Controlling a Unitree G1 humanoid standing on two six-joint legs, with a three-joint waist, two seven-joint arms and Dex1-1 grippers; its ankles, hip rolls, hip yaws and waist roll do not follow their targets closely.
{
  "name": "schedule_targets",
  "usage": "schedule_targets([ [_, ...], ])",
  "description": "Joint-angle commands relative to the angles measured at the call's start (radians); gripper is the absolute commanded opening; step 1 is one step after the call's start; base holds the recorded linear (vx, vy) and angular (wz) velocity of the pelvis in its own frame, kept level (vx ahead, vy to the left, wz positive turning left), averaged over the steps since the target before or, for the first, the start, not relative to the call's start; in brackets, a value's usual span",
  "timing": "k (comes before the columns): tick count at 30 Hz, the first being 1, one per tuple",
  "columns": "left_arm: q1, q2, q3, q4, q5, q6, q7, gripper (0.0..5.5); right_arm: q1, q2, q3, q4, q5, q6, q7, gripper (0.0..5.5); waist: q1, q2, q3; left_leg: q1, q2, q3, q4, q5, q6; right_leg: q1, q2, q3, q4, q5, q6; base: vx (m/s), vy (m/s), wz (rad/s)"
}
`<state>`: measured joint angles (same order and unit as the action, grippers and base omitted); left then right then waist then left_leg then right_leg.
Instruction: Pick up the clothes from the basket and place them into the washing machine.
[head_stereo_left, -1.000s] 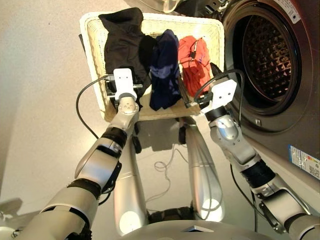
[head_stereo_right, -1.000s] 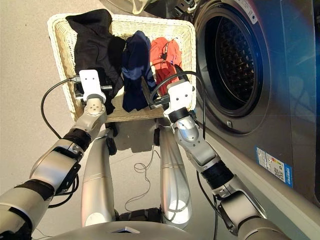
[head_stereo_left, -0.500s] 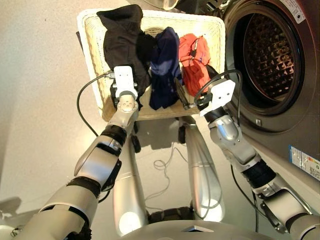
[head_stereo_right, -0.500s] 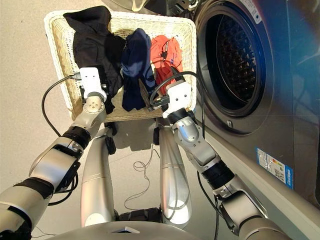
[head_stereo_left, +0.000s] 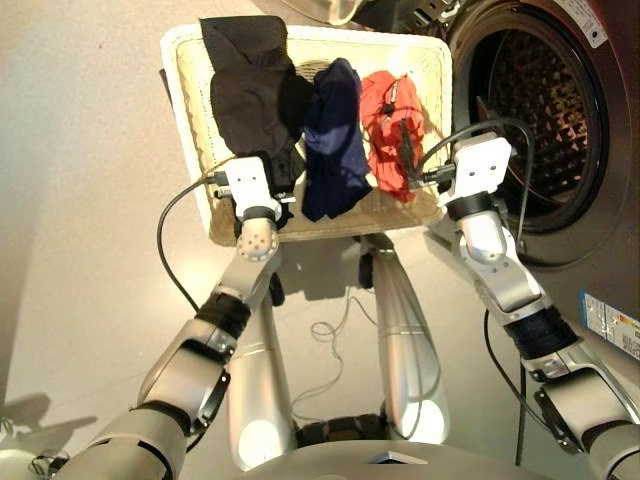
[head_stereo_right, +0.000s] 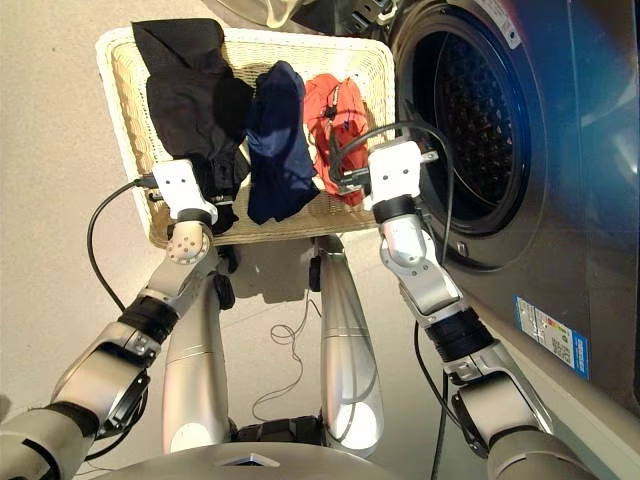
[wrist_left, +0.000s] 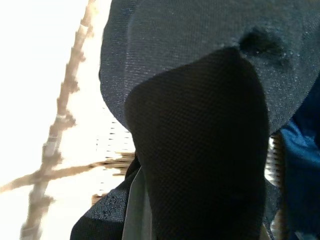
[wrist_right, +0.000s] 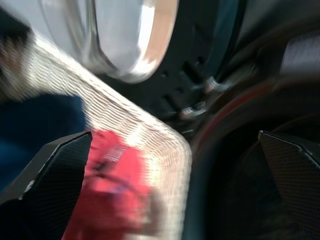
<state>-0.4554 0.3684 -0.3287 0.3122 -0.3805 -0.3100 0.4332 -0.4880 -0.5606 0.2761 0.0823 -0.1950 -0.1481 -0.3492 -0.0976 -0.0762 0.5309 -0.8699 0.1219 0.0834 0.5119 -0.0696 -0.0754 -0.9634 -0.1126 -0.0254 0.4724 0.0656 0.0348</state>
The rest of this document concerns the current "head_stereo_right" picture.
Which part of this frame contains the round washing machine door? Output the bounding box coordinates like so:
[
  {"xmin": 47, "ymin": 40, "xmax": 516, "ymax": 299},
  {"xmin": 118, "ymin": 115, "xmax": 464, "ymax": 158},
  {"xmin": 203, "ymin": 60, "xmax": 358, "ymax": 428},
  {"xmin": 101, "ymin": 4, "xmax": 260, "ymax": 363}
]
[{"xmin": 202, "ymin": 0, "xmax": 361, "ymax": 36}]

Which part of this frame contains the silver robot torso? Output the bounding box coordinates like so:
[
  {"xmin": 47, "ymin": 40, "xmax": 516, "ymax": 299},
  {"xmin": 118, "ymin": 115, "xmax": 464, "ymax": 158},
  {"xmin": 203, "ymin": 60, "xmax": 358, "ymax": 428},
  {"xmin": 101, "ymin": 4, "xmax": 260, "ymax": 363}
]
[{"xmin": 94, "ymin": 442, "xmax": 401, "ymax": 480}]

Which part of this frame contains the pale woven laundry basket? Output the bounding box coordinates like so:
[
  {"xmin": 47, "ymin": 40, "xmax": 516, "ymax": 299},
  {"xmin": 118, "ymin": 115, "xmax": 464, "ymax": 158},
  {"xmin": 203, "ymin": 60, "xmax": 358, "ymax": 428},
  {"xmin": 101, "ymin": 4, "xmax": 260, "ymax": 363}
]
[{"xmin": 94, "ymin": 27, "xmax": 396, "ymax": 251}]

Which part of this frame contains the orange red garment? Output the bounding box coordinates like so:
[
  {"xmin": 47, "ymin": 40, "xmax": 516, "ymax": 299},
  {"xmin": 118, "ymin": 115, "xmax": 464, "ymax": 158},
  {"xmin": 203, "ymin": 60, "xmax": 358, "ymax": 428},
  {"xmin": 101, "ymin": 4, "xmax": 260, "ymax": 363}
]
[{"xmin": 303, "ymin": 73, "xmax": 370, "ymax": 207}]

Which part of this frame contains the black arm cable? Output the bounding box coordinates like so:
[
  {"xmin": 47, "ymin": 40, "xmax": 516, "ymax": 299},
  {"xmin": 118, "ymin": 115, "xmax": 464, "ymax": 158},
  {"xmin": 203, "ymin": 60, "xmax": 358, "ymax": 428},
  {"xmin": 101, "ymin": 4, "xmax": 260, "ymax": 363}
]
[
  {"xmin": 327, "ymin": 122, "xmax": 457, "ymax": 480},
  {"xmin": 87, "ymin": 174, "xmax": 162, "ymax": 312}
]

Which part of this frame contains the navy blue garment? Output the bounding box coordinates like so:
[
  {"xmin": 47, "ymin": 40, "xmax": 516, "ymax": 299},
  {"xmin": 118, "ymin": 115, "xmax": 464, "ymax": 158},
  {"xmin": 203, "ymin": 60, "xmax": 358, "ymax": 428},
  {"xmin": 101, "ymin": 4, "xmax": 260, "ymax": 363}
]
[{"xmin": 244, "ymin": 60, "xmax": 321, "ymax": 225}]

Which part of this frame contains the black garment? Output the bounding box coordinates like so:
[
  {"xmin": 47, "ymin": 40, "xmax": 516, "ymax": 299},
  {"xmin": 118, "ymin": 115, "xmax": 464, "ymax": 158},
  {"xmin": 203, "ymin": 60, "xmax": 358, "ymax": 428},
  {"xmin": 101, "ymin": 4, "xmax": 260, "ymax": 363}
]
[{"xmin": 131, "ymin": 18, "xmax": 255, "ymax": 235}]

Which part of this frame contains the blue energy label sticker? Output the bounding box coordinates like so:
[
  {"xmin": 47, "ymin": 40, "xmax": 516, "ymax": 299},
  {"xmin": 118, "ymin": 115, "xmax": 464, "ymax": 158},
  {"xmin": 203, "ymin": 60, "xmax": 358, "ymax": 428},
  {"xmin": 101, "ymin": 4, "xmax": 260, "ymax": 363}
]
[{"xmin": 513, "ymin": 294, "xmax": 592, "ymax": 384}]

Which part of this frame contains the black robot waist block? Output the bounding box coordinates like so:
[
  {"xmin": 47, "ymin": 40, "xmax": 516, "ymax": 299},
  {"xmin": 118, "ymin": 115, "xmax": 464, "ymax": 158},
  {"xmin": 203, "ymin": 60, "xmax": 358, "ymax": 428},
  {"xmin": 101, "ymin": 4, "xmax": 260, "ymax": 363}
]
[{"xmin": 234, "ymin": 414, "xmax": 326, "ymax": 444}]

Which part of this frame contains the silver robot leg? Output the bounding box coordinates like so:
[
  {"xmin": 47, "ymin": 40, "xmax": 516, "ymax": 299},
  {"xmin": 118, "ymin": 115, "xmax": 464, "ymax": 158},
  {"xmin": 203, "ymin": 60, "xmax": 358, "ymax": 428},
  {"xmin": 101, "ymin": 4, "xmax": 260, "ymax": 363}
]
[
  {"xmin": 312, "ymin": 234, "xmax": 386, "ymax": 459},
  {"xmin": 160, "ymin": 244, "xmax": 239, "ymax": 456}
]

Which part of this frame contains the thin grey floor cable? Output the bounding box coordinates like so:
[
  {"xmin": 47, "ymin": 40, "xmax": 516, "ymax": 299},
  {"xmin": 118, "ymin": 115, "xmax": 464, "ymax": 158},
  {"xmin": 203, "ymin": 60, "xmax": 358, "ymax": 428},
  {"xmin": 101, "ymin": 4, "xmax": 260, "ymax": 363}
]
[{"xmin": 251, "ymin": 292, "xmax": 322, "ymax": 424}]

